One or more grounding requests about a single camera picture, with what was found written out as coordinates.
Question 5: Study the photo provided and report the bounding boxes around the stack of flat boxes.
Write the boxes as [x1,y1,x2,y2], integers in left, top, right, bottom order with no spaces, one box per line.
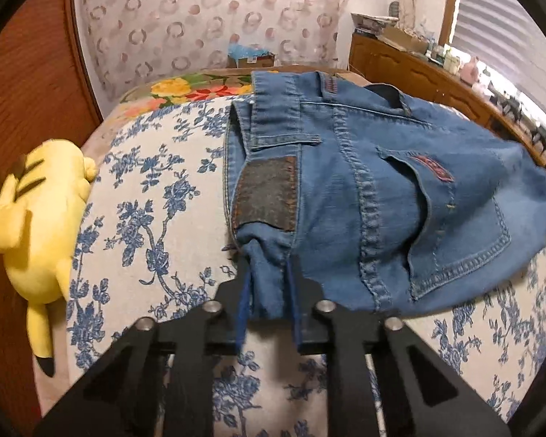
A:
[351,11,399,35]

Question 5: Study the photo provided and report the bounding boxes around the circle-print sheer curtain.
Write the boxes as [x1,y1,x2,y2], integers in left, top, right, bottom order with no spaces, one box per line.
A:
[73,0,354,102]

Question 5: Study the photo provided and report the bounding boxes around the striped window blind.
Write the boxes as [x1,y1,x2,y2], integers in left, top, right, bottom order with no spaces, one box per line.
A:
[450,0,546,115]

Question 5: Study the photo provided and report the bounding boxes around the small cardboard box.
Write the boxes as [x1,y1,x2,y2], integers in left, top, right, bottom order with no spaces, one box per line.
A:
[229,53,276,69]

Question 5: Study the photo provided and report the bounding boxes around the yellow plush toy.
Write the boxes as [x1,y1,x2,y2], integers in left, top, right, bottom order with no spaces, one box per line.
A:
[0,138,100,378]

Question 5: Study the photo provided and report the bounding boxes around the blue denim pants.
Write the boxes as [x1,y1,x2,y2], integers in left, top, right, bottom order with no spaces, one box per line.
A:
[223,70,546,320]

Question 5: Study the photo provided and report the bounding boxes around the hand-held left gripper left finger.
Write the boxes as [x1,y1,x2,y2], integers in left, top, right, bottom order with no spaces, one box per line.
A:
[32,263,252,437]

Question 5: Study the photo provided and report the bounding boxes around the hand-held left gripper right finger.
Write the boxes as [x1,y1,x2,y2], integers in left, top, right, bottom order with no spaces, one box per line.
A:
[286,254,513,437]

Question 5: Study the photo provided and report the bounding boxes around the wooden side cabinet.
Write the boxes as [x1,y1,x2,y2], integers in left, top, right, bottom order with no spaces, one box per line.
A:
[348,32,546,170]

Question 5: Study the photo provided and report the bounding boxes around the wooden window frame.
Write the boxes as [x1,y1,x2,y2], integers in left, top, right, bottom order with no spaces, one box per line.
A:
[439,0,465,47]

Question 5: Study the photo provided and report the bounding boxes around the pink vase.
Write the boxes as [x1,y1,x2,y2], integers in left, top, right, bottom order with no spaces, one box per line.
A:
[461,56,481,85]

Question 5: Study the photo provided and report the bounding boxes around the blue floral bed sheet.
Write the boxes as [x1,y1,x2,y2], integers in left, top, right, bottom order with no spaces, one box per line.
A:
[66,93,546,437]

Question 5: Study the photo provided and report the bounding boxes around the flower-print blanket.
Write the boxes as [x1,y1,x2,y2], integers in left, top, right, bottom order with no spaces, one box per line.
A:
[118,68,369,106]

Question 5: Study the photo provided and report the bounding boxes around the blue plastic bag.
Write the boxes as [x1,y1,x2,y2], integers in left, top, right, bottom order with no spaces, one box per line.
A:
[227,43,267,60]

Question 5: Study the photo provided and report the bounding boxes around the open cardboard box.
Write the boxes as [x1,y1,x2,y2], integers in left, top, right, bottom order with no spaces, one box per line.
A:
[382,25,431,54]

